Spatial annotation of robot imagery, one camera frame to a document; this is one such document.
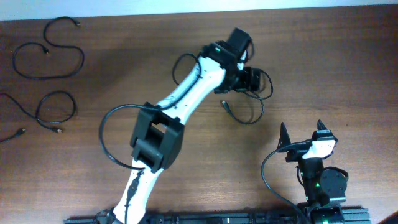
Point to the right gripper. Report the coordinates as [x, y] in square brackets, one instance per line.
[284, 139]

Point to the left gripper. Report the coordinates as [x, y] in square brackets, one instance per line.
[244, 81]

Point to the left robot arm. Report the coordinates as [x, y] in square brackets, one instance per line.
[158, 135]

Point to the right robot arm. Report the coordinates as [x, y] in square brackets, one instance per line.
[324, 186]

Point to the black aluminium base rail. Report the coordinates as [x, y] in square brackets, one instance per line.
[354, 215]

